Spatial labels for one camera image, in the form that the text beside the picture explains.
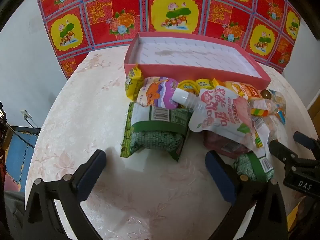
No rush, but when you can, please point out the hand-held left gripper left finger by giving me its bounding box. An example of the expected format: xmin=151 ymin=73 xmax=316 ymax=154
xmin=22 ymin=149 xmax=108 ymax=240

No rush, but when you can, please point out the dark red snack packet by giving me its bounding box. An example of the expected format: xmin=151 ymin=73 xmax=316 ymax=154
xmin=203 ymin=129 xmax=250 ymax=159

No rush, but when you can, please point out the white pink spout pouch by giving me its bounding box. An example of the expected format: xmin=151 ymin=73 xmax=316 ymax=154
xmin=171 ymin=85 xmax=262 ymax=150

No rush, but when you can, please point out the clear blue-edged candy packet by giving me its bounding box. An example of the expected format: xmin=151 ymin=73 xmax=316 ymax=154
xmin=265 ymin=90 xmax=287 ymax=125

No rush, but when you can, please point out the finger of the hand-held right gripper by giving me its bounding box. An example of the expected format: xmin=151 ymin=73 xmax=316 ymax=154
xmin=293 ymin=131 xmax=320 ymax=159
xmin=268 ymin=139 xmax=304 ymax=168

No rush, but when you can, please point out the orange rice cracker packet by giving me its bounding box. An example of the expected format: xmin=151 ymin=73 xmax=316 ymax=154
xmin=212 ymin=78 xmax=262 ymax=103

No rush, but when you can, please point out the small yellow snack packet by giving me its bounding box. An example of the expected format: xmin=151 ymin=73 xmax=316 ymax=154
xmin=178 ymin=79 xmax=199 ymax=93
xmin=195 ymin=78 xmax=214 ymax=92

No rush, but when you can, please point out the blue foam mat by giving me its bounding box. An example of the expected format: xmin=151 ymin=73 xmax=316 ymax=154
xmin=4 ymin=126 xmax=40 ymax=193

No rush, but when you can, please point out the green snack packet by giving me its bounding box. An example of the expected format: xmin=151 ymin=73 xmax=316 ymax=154
xmin=232 ymin=152 xmax=275 ymax=183
xmin=120 ymin=102 xmax=192 ymax=162

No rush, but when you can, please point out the pink cardboard box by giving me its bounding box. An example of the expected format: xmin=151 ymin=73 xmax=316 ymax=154
xmin=124 ymin=32 xmax=272 ymax=88

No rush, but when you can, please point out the purple orange snack packet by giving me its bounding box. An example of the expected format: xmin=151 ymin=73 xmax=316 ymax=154
xmin=136 ymin=76 xmax=179 ymax=109

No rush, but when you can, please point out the grey clothing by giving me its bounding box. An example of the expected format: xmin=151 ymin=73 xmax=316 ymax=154
xmin=4 ymin=191 xmax=28 ymax=235

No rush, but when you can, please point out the black cable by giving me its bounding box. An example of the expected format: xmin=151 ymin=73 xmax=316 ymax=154
xmin=5 ymin=120 xmax=42 ymax=149

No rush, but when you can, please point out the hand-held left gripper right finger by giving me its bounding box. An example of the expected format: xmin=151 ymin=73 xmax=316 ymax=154
xmin=205 ymin=150 xmax=290 ymax=240

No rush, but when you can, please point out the clear rainbow candy packet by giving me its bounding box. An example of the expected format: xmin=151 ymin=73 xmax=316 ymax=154
xmin=251 ymin=117 xmax=277 ymax=150
xmin=250 ymin=107 xmax=272 ymax=118

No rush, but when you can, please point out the wooden furniture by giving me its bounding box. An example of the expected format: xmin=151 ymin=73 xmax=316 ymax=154
xmin=307 ymin=100 xmax=320 ymax=130

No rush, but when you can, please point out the red floral printed cloth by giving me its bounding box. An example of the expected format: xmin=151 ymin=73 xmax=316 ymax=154
xmin=37 ymin=0 xmax=302 ymax=80

